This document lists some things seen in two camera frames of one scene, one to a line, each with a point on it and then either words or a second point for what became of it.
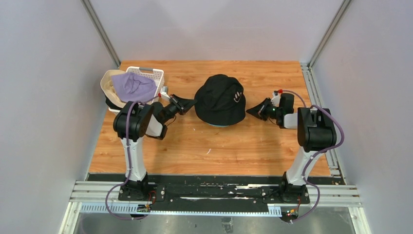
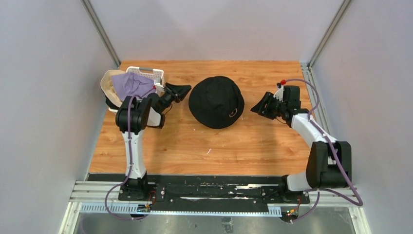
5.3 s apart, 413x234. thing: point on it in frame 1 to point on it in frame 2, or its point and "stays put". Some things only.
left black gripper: x=181 y=105 to x=179 y=91
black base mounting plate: x=215 y=193 stays put
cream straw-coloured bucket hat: x=107 y=86 stays put
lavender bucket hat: x=131 y=87 stays put
